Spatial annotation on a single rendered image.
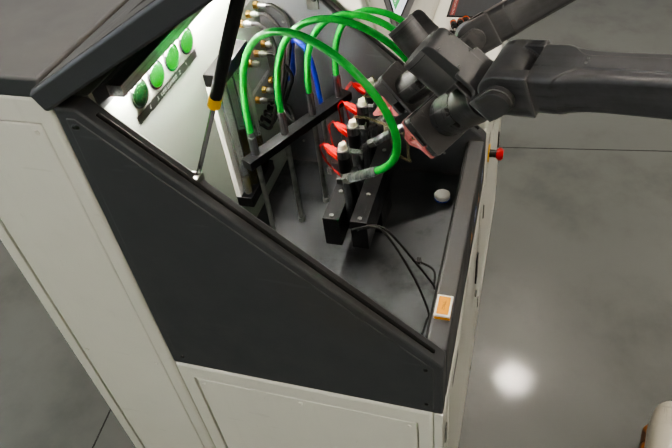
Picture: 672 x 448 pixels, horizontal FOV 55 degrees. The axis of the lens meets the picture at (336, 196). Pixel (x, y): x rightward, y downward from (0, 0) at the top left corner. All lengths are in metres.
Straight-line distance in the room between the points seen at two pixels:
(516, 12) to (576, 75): 0.41
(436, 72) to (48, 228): 0.78
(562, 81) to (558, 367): 1.72
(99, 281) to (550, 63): 0.94
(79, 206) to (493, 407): 1.52
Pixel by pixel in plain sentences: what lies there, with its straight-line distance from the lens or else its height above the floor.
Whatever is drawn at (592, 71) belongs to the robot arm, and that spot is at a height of 1.57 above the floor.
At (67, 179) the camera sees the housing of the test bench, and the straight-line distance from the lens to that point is 1.14.
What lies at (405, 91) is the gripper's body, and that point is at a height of 1.31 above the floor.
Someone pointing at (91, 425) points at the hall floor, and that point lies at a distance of 2.46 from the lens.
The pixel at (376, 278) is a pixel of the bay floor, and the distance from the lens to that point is 1.46.
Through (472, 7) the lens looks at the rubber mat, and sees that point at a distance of 2.16.
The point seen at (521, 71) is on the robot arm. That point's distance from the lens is 0.73.
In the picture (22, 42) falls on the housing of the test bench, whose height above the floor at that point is 1.50.
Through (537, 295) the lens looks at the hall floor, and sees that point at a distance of 2.53.
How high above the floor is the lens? 1.94
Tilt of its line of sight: 42 degrees down
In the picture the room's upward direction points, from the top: 8 degrees counter-clockwise
